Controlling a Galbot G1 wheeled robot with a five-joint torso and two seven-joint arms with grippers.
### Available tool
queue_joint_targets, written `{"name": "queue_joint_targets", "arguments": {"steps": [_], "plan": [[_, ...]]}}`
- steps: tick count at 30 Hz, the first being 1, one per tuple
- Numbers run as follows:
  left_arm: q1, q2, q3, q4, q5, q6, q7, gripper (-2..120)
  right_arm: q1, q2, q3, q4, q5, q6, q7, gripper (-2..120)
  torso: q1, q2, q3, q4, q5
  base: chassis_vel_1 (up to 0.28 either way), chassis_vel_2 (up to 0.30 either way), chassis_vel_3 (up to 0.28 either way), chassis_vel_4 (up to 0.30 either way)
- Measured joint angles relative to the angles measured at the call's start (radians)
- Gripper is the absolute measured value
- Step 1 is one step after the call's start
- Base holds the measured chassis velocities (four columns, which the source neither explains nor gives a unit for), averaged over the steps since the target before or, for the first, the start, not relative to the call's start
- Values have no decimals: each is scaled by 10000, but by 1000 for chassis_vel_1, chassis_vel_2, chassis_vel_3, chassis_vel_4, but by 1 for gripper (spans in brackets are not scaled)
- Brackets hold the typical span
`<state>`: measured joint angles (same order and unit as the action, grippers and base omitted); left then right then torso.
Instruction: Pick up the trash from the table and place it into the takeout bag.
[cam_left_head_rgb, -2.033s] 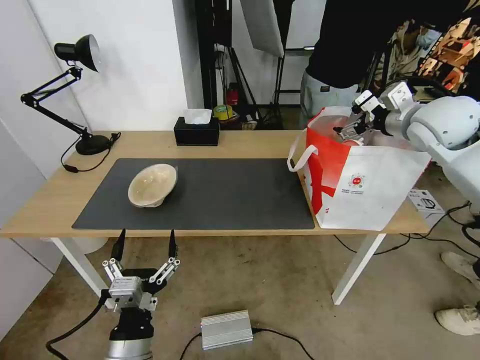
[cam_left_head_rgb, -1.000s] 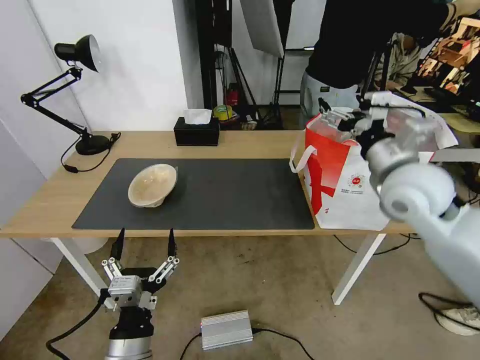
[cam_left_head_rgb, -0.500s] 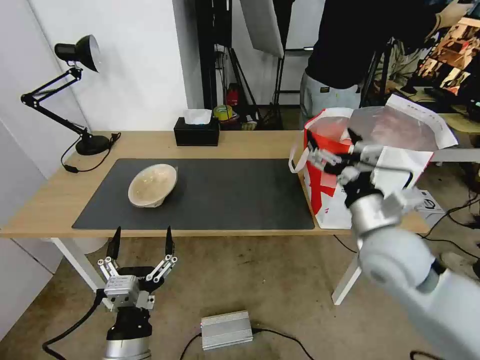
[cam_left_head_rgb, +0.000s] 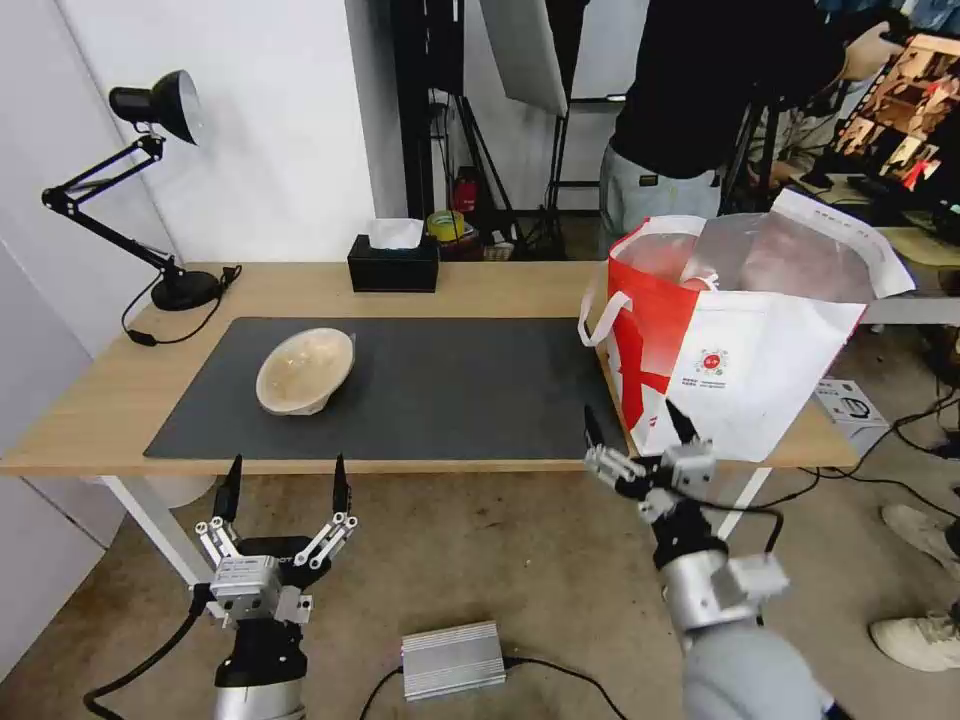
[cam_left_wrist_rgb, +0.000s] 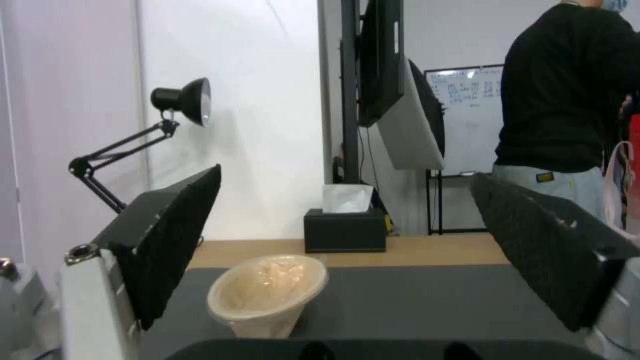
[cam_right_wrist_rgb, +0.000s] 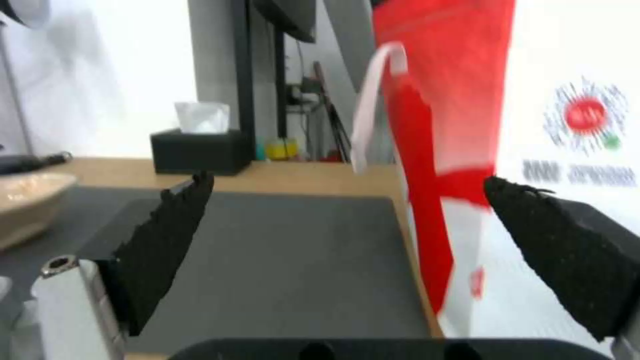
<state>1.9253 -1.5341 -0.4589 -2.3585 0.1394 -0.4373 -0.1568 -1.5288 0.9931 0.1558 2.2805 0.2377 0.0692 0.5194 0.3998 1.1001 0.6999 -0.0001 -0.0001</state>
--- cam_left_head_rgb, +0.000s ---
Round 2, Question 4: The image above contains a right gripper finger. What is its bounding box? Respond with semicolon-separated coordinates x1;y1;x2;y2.
584;404;649;485
665;400;702;453

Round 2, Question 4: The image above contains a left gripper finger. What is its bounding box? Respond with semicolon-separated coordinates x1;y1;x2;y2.
295;452;361;570
196;453;244;564

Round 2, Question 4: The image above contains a red and white takeout bag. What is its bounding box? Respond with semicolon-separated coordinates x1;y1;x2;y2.
577;187;918;463

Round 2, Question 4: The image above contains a white round bin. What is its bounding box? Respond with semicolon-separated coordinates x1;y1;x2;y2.
146;473;217;510

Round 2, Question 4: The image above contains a white table leg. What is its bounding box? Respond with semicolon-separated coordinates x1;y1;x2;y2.
95;473;198;595
716;466;774;543

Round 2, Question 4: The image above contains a translucent plastic bowl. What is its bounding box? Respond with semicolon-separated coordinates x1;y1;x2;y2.
256;326;359;418

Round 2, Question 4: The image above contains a dark grey desk mat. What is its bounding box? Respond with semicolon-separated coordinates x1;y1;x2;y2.
143;316;639;462

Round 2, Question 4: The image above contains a white cardboard box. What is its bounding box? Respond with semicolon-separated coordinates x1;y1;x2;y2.
812;377;893;461

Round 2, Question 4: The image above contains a silver power supply box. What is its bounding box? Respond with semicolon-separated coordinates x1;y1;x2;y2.
400;620;506;703

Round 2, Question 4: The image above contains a black desk lamp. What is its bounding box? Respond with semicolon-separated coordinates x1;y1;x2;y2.
41;69;223;313

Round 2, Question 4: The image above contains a black tissue box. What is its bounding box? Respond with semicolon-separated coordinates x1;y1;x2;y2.
347;233;441;294

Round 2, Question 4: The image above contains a white shoe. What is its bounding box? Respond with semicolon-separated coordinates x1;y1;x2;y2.
880;503;960;580
869;608;960;673

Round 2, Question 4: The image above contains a white tissue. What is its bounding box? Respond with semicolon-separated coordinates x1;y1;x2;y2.
366;218;426;251

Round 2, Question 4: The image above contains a black tripod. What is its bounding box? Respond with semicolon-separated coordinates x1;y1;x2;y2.
521;97;603;260

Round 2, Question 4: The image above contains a yellow green tape roll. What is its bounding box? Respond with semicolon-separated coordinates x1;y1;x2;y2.
425;210;469;244

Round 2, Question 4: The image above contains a red fire extinguisher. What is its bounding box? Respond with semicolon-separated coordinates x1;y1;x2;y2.
452;167;482;228

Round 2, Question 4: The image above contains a person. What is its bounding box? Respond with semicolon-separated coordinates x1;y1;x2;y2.
768;103;843;186
599;0;913;261

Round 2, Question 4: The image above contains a black computer monitor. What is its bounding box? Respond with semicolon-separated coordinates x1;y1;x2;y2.
821;29;960;246

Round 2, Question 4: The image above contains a black metal stand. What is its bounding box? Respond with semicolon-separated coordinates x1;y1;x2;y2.
397;0;468;260

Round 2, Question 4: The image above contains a white softbox panel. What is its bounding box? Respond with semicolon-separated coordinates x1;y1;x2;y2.
478;0;572;118

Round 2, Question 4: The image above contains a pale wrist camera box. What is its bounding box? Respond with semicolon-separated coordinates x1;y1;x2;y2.
208;557;313;625
662;439;718;498

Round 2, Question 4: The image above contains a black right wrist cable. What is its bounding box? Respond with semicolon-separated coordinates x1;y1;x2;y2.
671;494;786;560

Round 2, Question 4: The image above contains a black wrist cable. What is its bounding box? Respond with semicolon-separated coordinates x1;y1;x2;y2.
83;583;219;720
671;494;786;560

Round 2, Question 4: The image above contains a black power supply cable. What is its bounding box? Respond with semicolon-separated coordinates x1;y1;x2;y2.
358;663;406;720
500;656;628;720

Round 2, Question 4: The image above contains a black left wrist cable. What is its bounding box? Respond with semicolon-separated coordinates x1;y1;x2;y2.
83;583;219;720

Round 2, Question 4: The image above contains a black lamp cable with switch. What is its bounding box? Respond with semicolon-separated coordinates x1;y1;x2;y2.
121;264;243;348

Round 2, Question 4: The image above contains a black floor cable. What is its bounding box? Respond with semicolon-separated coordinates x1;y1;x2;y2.
794;389;960;528

